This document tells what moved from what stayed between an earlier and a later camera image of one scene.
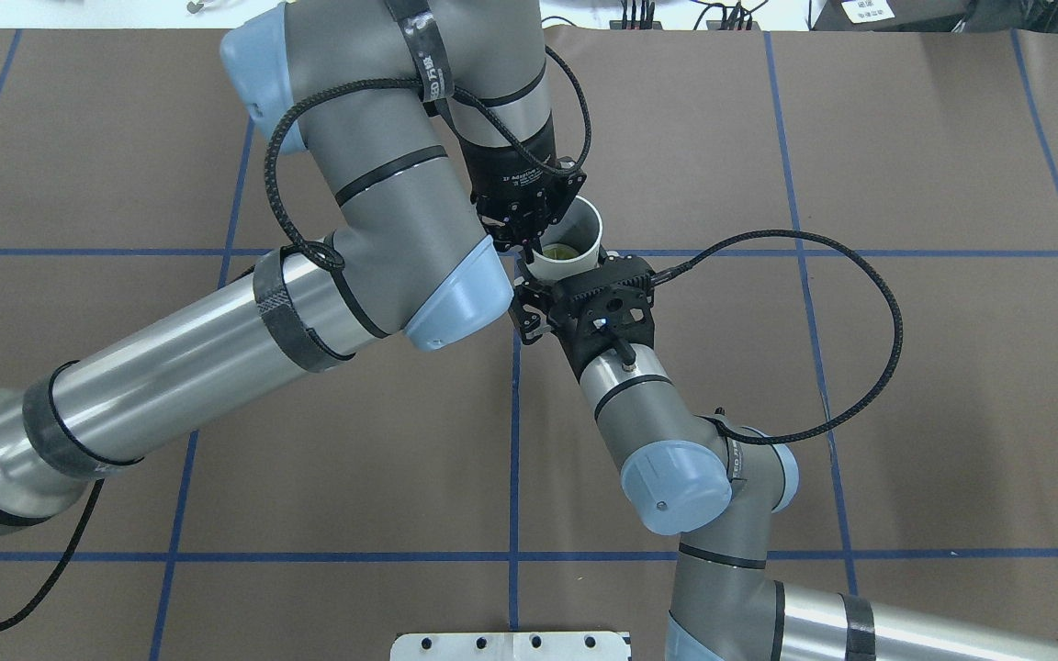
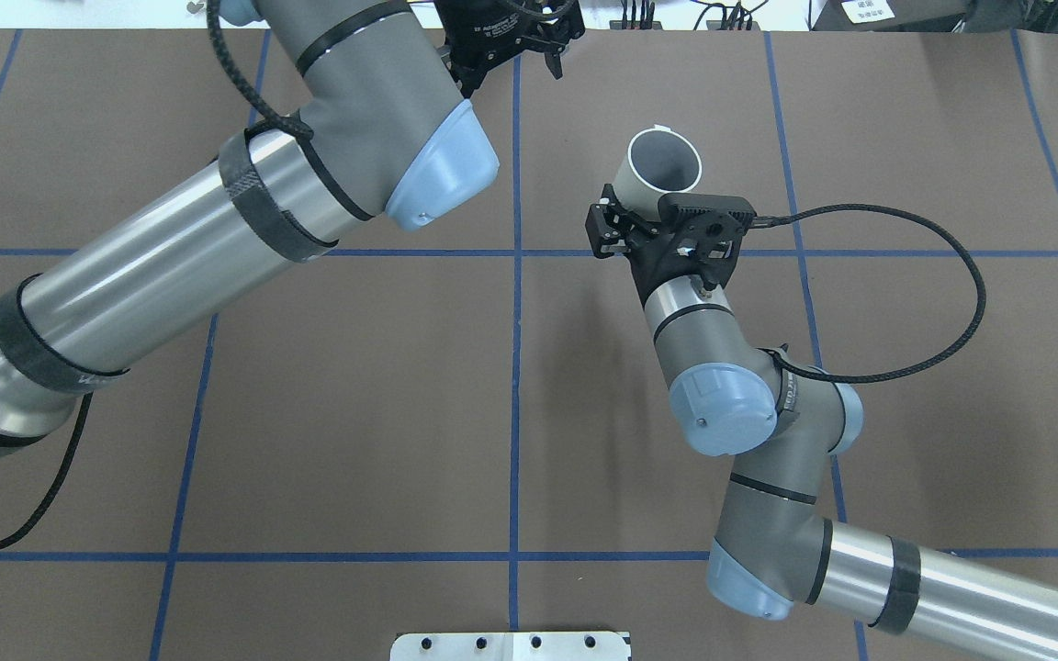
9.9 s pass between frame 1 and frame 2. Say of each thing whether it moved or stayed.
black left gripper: moved
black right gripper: moved
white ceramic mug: moved
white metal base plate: stayed
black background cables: stayed
